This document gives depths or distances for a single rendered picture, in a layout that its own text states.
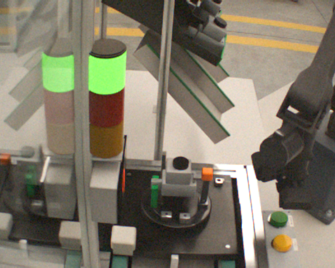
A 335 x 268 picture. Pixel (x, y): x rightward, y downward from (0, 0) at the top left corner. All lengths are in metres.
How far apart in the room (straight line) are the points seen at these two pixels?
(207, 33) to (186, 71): 0.18
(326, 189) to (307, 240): 0.13
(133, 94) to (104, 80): 0.97
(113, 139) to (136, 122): 0.79
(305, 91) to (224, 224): 0.33
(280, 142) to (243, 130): 0.65
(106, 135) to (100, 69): 0.10
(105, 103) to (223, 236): 0.45
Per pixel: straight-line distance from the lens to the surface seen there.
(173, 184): 1.00
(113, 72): 0.65
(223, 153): 1.41
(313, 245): 1.22
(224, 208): 1.09
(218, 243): 1.02
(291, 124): 0.90
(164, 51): 1.08
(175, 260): 0.99
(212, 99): 1.31
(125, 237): 0.98
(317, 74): 0.91
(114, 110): 0.68
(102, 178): 0.72
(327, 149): 1.17
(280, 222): 1.08
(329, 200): 1.25
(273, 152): 0.88
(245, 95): 1.67
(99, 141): 0.71
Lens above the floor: 1.71
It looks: 36 degrees down
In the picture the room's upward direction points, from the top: 5 degrees clockwise
